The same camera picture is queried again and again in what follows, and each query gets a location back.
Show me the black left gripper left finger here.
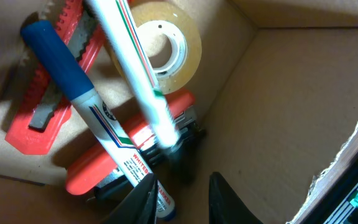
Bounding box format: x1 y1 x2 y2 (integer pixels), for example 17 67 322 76
103 173 158 224

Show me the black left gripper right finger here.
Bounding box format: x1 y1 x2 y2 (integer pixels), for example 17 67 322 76
208 172 262 224

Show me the cardboard box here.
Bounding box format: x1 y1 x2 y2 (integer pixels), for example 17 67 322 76
0 0 358 223

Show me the orange utility knife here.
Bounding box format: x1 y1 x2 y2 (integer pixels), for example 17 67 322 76
5 0 104 155

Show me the black whiteboard marker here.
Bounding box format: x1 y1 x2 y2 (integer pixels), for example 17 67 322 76
84 0 192 178

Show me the yellow clear tape roll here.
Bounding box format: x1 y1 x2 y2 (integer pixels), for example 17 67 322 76
106 1 203 95

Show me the blue whiteboard marker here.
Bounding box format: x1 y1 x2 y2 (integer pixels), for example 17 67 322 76
20 20 177 222

